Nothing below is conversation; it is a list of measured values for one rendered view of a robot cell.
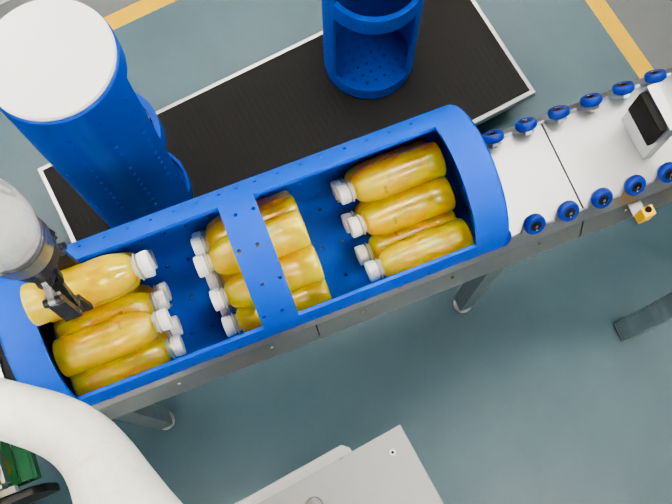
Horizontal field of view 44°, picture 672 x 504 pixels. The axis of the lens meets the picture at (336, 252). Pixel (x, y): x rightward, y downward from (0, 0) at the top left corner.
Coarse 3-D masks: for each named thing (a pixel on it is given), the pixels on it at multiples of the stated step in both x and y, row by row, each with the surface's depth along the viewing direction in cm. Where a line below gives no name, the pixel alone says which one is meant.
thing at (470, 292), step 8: (496, 272) 211; (472, 280) 226; (480, 280) 217; (488, 280) 219; (464, 288) 239; (472, 288) 229; (480, 288) 227; (456, 296) 253; (464, 296) 242; (472, 296) 236; (480, 296) 242; (456, 304) 259; (464, 304) 246; (472, 304) 252; (464, 312) 259
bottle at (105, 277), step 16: (112, 256) 130; (128, 256) 132; (64, 272) 129; (80, 272) 129; (96, 272) 129; (112, 272) 129; (128, 272) 130; (32, 288) 128; (80, 288) 128; (96, 288) 129; (112, 288) 129; (128, 288) 132; (32, 304) 128; (96, 304) 132; (32, 320) 128; (48, 320) 130
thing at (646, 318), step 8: (664, 296) 218; (656, 304) 224; (664, 304) 219; (640, 312) 236; (648, 312) 231; (656, 312) 226; (664, 312) 221; (624, 320) 249; (632, 320) 243; (640, 320) 238; (648, 320) 233; (656, 320) 228; (664, 320) 223; (616, 328) 258; (624, 328) 251; (632, 328) 246; (640, 328) 240; (648, 328) 235; (624, 336) 254; (632, 336) 248
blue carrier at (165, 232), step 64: (384, 128) 151; (448, 128) 144; (256, 192) 143; (320, 192) 164; (192, 256) 163; (256, 256) 138; (320, 256) 166; (448, 256) 148; (0, 320) 135; (192, 320) 162; (64, 384) 138; (128, 384) 143
